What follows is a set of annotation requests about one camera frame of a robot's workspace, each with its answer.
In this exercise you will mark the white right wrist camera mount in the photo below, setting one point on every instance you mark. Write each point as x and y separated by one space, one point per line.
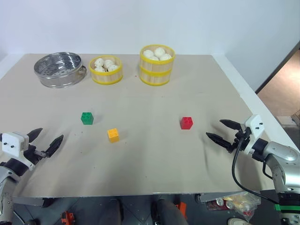
255 126

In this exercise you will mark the white steamed bun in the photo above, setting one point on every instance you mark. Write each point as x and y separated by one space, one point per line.
159 52
108 63
153 58
148 53
113 68
165 57
99 69
99 62

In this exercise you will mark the green toy block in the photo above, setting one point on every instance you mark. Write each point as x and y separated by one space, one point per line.
87 119

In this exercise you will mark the dark rounded shape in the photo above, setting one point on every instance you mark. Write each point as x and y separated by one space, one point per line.
167 212

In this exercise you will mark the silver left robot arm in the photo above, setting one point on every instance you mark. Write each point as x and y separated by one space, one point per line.
14 167

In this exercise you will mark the beige table cover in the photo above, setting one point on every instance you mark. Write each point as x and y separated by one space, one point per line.
150 164

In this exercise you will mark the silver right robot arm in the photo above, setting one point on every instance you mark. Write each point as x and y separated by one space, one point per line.
281 151

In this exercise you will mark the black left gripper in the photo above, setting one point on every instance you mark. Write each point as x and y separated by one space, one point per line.
32 153

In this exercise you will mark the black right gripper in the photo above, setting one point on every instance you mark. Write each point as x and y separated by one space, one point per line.
241 138

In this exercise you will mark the red toy block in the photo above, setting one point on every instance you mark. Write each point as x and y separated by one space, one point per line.
186 123

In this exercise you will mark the orange black clamp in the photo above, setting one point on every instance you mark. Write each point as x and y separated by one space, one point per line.
181 207
67 218

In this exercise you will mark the silver drink can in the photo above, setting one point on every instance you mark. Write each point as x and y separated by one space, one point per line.
229 205
220 202

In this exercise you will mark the clear plastic bag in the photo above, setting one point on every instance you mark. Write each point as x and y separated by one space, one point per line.
246 202

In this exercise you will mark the white shoe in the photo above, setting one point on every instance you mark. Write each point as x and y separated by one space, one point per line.
237 221

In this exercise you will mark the yellow toy block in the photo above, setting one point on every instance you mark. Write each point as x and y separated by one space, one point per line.
113 136

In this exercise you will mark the stacked bamboo steamer underneath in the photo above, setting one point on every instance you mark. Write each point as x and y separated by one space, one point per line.
154 78

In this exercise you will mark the single bamboo steamer basket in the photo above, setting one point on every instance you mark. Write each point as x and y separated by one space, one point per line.
105 77

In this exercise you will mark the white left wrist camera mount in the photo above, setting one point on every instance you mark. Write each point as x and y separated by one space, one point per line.
12 143

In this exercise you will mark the stainless steel steamer pot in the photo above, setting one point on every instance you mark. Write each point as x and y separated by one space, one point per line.
58 79

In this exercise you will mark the stacked bamboo steamer with buns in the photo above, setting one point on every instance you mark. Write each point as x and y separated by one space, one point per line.
155 65

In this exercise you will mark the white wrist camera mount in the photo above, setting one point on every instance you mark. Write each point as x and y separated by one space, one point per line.
12 143
255 126

